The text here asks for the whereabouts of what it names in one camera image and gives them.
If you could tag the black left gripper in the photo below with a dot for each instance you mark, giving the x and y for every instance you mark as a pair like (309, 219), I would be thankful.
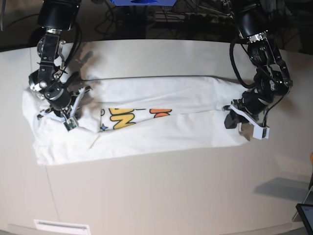
(251, 103)

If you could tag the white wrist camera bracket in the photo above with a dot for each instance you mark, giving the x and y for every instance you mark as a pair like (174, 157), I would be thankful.
(260, 131)
(70, 122)

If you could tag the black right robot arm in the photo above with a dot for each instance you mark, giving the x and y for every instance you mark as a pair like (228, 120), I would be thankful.
(55, 17)

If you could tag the laptop with dark screen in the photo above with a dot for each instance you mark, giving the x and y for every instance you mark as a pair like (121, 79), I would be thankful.
(304, 212)

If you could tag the white paper label strip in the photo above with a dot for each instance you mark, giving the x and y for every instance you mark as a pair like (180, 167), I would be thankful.
(62, 228)

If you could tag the white printed T-shirt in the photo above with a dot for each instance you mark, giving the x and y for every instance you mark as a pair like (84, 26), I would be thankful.
(133, 116)

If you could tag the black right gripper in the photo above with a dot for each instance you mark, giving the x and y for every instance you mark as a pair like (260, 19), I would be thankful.
(60, 100)

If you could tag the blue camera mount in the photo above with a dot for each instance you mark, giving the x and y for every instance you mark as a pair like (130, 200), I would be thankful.
(143, 2)

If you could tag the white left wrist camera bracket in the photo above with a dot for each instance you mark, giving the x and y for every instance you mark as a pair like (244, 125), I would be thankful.
(260, 131)

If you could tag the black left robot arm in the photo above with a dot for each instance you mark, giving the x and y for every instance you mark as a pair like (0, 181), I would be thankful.
(272, 77)

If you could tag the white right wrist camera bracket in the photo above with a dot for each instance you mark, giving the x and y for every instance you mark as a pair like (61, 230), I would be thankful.
(70, 122)

